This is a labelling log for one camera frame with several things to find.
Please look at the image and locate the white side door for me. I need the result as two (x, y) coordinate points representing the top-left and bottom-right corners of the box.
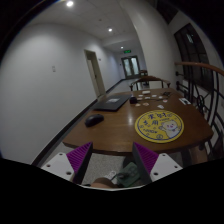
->
(85, 50), (106, 97)

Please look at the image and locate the small black box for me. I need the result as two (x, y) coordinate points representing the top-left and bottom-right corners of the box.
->
(129, 97), (137, 104)

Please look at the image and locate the white card on table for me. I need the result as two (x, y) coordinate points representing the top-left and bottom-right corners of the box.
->
(142, 90), (150, 95)

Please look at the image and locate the round yellow cartoon mouse pad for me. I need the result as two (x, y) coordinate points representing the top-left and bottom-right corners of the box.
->
(135, 110), (184, 144)

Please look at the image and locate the wooden chair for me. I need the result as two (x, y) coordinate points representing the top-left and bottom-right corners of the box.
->
(129, 76), (171, 91)

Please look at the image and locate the dark booklet on table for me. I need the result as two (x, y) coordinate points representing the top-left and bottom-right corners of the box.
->
(162, 92), (171, 97)

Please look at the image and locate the black metal stair railing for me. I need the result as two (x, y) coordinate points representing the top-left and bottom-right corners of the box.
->
(175, 62), (224, 159)

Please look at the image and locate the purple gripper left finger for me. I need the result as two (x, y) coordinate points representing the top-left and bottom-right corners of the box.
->
(66, 142), (93, 184)

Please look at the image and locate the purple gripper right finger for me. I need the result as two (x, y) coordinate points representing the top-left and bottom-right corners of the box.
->
(132, 142), (159, 184)

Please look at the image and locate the black computer mouse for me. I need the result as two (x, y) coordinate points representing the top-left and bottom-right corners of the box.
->
(85, 114), (104, 127)

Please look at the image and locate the glass double door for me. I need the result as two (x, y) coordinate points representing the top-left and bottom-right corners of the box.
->
(122, 56), (140, 79)

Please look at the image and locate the black laptop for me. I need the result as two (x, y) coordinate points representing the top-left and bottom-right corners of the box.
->
(93, 94), (131, 111)

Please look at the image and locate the white phone-like card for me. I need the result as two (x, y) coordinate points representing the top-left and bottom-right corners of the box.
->
(179, 98), (191, 105)

